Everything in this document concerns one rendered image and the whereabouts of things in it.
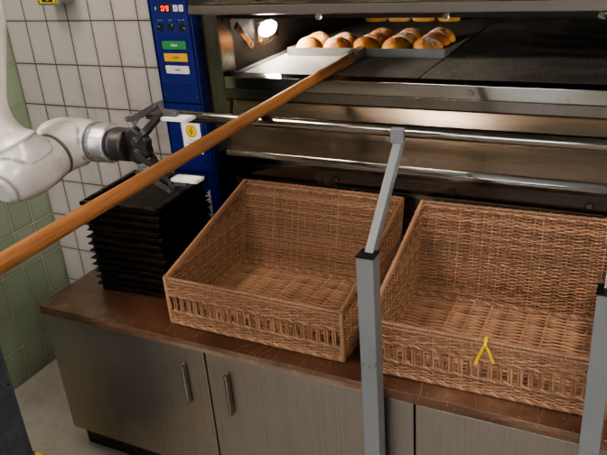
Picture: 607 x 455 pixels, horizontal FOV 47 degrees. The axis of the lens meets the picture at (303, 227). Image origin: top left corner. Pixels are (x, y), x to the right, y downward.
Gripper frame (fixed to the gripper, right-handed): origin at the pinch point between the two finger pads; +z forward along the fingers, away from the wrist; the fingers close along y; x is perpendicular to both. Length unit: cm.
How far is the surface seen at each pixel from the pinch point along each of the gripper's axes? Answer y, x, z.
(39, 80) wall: 5, -70, -114
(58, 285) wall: 89, -64, -124
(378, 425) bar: 69, -7, 37
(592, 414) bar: 51, -6, 83
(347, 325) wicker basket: 51, -21, 24
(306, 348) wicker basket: 59, -18, 14
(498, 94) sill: 3, -67, 51
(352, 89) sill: 3, -67, 10
